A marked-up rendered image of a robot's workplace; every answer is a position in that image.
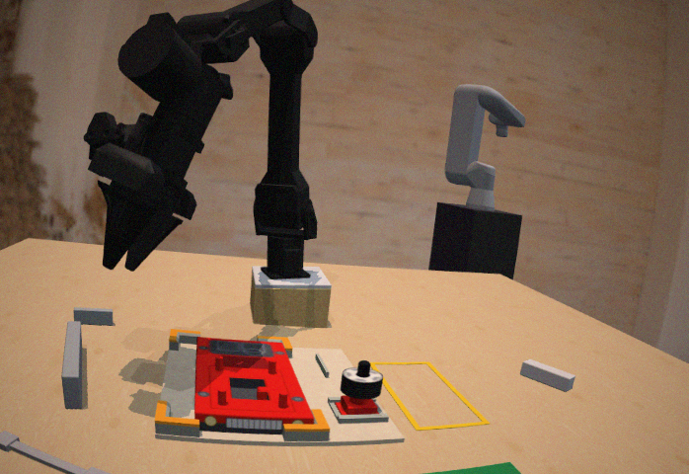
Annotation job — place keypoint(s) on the red stepped base with black post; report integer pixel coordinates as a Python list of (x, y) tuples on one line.
[(354, 406)]

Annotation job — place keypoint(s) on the yellow rectangular outline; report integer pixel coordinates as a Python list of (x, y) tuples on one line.
[(410, 417)]

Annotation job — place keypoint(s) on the green flat rectangle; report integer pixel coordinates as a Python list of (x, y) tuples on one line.
[(503, 468)]

